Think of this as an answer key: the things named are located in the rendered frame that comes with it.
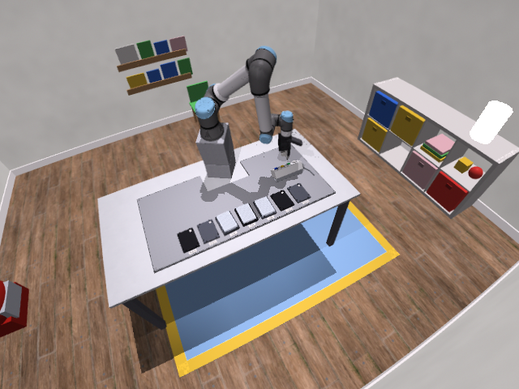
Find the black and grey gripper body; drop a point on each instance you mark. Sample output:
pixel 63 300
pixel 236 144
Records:
pixel 283 145

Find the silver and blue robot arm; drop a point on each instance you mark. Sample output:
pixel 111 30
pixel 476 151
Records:
pixel 260 66

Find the grey operator panel with coloured keys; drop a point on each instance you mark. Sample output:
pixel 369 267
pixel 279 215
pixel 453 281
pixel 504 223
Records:
pixel 286 171

